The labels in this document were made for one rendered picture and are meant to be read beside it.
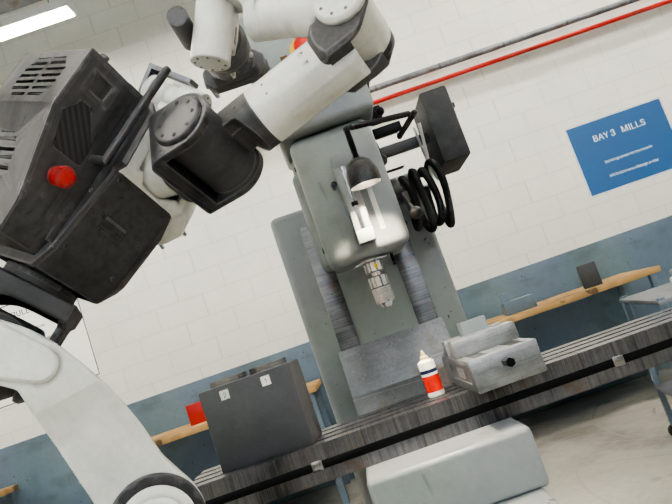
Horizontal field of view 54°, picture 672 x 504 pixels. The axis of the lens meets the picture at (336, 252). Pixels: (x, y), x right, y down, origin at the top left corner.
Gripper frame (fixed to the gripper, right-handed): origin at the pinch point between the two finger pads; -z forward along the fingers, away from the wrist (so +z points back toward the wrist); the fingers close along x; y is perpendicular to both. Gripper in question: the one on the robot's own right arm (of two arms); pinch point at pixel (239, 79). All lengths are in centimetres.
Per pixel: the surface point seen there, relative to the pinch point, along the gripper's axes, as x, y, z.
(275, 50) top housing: -8.6, -8.8, -11.7
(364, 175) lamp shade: -18.1, 23.6, -11.1
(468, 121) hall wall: -157, -91, -455
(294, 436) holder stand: 14, 71, -25
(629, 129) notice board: -289, -38, -456
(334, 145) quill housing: -14.8, 11.7, -24.7
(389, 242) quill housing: -19.7, 37.1, -25.1
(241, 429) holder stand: 25, 66, -26
